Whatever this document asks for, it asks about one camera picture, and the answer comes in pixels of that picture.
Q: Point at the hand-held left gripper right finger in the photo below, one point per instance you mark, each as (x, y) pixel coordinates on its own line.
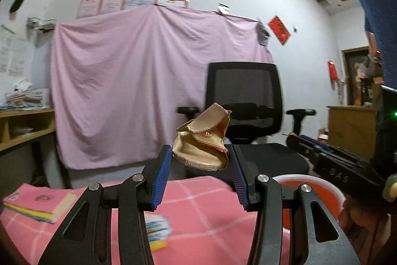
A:
(240, 178)

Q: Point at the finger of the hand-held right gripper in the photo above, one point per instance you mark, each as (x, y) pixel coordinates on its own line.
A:
(299, 145)
(344, 151)

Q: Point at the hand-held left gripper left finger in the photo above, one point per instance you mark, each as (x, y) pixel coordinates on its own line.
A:
(161, 178)

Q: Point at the red bucket with white rim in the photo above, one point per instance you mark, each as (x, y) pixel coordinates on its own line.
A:
(322, 199)

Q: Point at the colourful striped packet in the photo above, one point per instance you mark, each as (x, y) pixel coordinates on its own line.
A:
(158, 229)

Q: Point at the brown paper wrapper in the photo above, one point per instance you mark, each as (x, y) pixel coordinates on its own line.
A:
(198, 140)

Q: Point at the wooden cabinet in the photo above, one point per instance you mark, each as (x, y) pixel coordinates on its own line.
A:
(350, 128)

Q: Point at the small cardboard box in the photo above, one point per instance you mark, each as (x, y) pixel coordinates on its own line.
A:
(323, 134)

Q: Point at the pink checked tablecloth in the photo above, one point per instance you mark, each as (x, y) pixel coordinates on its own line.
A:
(198, 221)

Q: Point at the black mesh office chair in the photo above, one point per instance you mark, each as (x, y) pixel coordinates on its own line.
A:
(245, 91)

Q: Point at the red hanging ornament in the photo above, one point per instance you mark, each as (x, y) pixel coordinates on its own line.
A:
(332, 71)

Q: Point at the pink hanging bed sheet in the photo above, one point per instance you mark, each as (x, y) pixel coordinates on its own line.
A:
(124, 81)

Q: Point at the yellow spine book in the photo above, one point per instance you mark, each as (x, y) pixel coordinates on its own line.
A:
(59, 210)

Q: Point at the red diamond paper decoration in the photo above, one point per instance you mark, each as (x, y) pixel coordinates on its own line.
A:
(279, 30)

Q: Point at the grey cloth piece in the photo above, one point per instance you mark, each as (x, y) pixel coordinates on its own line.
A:
(263, 33)

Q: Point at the stack of pink books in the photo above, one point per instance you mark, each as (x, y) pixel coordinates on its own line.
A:
(37, 196)

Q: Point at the blue spine book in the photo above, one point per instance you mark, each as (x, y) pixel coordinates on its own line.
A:
(34, 217)

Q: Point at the wooden shelf desk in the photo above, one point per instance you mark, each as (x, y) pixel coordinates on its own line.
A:
(28, 117)

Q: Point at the thin papers in cubby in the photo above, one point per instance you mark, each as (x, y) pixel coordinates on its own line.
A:
(21, 131)

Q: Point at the blue door curtain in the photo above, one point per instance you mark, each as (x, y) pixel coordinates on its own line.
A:
(372, 4)

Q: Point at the silver black clip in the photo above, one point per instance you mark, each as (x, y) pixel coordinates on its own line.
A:
(223, 9)

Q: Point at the pile of papers and books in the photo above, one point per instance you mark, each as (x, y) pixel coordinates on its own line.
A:
(26, 95)

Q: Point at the black hanging brush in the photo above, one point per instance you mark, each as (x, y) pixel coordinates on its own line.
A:
(17, 1)

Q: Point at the wooden door frame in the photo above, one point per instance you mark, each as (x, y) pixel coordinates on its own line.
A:
(356, 78)

